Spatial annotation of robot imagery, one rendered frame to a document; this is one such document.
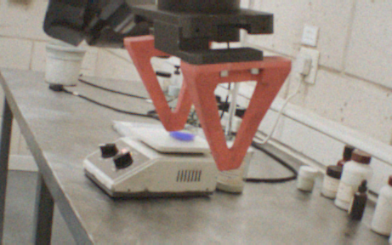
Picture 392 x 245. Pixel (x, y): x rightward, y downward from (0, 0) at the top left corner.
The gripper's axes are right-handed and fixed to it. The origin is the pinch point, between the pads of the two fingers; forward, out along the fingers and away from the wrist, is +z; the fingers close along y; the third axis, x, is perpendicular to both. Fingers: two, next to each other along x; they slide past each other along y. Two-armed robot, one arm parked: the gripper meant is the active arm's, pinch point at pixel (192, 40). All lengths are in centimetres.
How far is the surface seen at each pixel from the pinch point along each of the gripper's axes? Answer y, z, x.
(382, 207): -29.8, 23.5, 21.1
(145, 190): -5.4, -8.4, 24.3
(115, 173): -2.5, -12.8, 22.3
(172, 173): -5.9, -4.0, 21.5
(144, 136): 0.7, -5.9, 17.1
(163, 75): 91, 63, 19
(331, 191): -13.2, 30.5, 24.3
